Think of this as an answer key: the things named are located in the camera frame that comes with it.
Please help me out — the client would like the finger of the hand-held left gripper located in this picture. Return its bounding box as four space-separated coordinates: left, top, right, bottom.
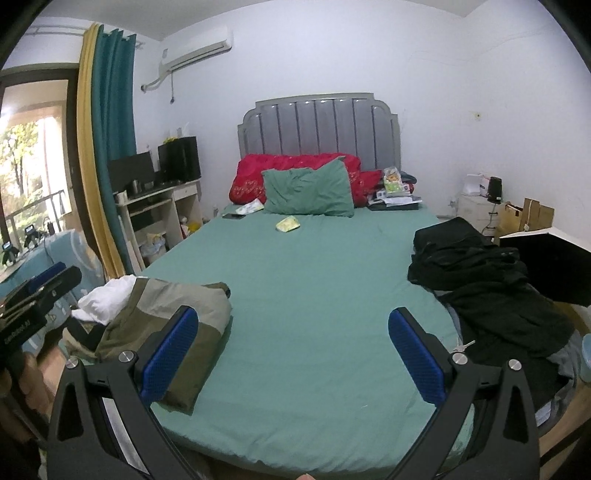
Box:
9 267 83 319
18 261 68 292

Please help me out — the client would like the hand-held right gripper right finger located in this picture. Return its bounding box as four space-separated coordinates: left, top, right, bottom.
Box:
388 307 541 480

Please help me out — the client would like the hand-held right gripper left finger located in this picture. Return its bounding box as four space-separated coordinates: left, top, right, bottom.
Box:
46 305 200 480

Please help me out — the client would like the olive green hooded jacket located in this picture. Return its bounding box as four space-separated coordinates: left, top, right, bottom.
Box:
95 277 233 415

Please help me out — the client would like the person's left hand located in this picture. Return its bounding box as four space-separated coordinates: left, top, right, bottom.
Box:
19 356 50 412

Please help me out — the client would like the pale blue fabric cover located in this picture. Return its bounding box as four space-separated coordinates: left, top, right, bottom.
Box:
0 230 105 356

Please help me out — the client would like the white folded cloth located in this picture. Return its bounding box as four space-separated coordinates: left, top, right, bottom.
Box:
71 276 137 325

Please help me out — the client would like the black folded garment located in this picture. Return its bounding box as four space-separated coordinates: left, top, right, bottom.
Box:
68 322 112 352

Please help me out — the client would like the beige folded garment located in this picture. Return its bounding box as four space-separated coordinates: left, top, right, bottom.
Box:
59 318 101 366

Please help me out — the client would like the black fleece garment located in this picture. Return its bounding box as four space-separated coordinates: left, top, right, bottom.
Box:
441 276 576 403

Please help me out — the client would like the black jacket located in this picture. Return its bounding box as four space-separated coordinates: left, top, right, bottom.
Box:
407 217 528 292

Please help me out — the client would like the glass balcony door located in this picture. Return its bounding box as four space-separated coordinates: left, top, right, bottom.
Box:
0 65 89 278

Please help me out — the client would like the yellow curtain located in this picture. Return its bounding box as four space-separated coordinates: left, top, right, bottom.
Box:
76 23 126 278

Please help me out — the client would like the bed with green sheet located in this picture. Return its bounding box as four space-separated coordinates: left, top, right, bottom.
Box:
134 203 477 477

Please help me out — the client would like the black computer monitor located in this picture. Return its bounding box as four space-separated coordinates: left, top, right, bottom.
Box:
107 151 156 194

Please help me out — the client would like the teal curtain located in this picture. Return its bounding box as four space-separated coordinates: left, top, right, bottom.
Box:
90 30 139 278

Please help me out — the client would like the white nightstand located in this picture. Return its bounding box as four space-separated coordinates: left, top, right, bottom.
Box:
457 194 500 236

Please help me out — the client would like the white computer desk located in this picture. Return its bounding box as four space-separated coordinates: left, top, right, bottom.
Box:
115 180 204 274

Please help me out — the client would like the black open case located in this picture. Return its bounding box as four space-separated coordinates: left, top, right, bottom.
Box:
499 227 591 308

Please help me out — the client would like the brown cardboard box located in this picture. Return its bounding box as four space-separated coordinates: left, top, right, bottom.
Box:
498 203 525 237
522 198 555 232

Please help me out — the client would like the pale blue bucket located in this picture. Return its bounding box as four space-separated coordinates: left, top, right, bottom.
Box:
579 332 591 385

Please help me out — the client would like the black computer tower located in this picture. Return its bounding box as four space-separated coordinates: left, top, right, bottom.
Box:
158 136 202 184

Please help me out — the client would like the clear snack bag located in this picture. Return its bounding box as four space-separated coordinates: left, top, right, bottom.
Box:
382 167 405 195

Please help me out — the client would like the small red cushion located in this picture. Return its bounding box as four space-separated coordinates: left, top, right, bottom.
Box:
355 170 385 205

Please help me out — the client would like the white box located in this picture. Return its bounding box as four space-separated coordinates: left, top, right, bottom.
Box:
462 174 491 197

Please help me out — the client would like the green pillow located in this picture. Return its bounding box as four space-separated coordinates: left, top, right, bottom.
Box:
261 157 356 218

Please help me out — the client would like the red embroidered pillow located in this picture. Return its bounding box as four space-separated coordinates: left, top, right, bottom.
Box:
229 153 362 206

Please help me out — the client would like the curtain rod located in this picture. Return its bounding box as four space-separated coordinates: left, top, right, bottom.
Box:
23 25 145 48

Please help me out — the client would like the grey padded headboard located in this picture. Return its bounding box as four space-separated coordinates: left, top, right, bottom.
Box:
238 92 402 185

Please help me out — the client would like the white air conditioner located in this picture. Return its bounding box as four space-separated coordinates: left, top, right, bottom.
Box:
158 25 233 75

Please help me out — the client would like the white air conditioner hose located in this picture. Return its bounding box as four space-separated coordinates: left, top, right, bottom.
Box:
141 69 172 94

